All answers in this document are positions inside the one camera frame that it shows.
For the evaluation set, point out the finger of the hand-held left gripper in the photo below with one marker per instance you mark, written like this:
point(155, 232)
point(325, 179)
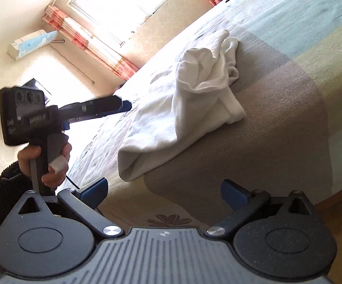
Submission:
point(99, 105)
point(83, 119)

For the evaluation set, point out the window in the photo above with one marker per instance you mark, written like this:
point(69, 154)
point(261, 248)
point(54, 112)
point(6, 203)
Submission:
point(123, 3)

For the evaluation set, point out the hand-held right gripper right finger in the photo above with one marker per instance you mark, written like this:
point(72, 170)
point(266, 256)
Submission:
point(233, 193)

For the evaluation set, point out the wall-mounted black television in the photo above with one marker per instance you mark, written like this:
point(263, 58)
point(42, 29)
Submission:
point(39, 87)

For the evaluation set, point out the white printed t-shirt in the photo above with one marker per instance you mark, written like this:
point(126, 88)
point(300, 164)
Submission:
point(188, 109)

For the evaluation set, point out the person's left hand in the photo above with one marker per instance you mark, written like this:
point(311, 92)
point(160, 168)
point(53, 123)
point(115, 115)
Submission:
point(54, 180)

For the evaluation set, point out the white air conditioner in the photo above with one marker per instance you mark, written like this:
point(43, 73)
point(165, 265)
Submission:
point(30, 44)

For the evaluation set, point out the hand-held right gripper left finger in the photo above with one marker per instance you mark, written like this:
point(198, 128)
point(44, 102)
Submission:
point(95, 192)

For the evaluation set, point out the person's left forearm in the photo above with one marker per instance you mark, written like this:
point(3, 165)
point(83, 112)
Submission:
point(2, 192)

